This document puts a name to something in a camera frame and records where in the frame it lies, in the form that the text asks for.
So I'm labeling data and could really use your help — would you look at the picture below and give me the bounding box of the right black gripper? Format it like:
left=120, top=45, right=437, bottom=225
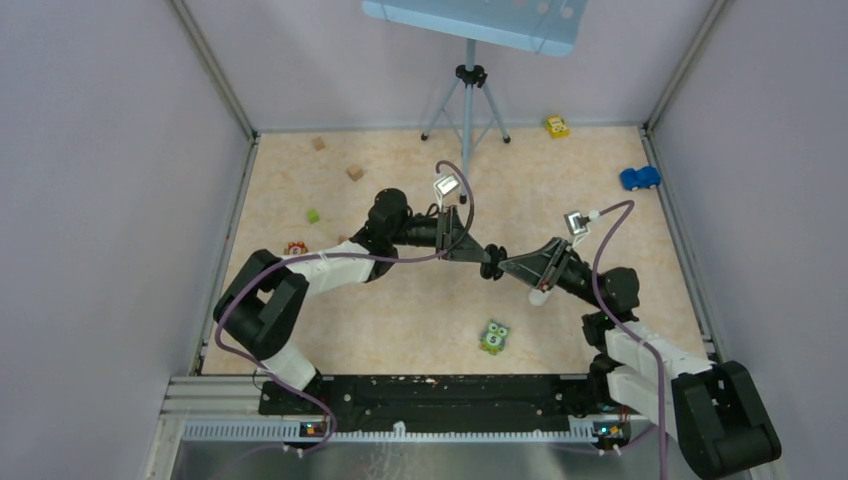
left=497, top=236, right=605, bottom=311

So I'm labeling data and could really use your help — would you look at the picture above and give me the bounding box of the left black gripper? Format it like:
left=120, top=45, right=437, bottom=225
left=390, top=205, right=491, bottom=264

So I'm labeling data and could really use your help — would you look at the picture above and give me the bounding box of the white earbud charging case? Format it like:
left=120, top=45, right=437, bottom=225
left=528, top=289, right=550, bottom=307

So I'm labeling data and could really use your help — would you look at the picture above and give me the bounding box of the black earbud charging case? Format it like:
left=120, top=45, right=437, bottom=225
left=480, top=244, right=508, bottom=281

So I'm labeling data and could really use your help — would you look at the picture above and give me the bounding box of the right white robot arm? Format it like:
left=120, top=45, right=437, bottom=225
left=492, top=238, right=782, bottom=479

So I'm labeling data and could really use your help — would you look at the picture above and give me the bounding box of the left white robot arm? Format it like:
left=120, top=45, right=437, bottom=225
left=213, top=188, right=495, bottom=414

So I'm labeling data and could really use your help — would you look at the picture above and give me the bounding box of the green owl number block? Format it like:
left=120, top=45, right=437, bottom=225
left=479, top=320, right=511, bottom=355

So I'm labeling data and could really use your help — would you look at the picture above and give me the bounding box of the wooden cube block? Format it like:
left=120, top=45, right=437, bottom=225
left=346, top=164, right=364, bottom=182

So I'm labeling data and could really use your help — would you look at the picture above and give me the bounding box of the small green cube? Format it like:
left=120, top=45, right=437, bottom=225
left=306, top=209, right=320, bottom=224

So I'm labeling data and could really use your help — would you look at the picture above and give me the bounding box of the blue toy car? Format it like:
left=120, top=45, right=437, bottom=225
left=619, top=166, right=662, bottom=191

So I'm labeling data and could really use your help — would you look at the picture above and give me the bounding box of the orange red animal block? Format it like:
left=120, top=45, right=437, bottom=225
left=284, top=241, right=309, bottom=256

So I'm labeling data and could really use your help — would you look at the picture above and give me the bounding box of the light blue tripod stand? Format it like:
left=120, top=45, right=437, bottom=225
left=420, top=39, right=512, bottom=178

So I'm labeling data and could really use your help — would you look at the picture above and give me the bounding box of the light blue perforated board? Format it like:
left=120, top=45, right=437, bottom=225
left=362, top=0, right=588, bottom=57

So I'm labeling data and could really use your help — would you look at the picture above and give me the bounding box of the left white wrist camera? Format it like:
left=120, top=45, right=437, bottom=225
left=433, top=173, right=462, bottom=209

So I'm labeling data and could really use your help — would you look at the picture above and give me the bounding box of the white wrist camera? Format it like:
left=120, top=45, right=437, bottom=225
left=433, top=173, right=462, bottom=209
left=564, top=210, right=601, bottom=248

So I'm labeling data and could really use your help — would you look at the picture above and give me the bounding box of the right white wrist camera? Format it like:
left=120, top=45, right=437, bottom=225
left=564, top=210, right=601, bottom=248

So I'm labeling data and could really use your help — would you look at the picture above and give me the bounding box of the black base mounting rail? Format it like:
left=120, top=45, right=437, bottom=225
left=258, top=374, right=637, bottom=443

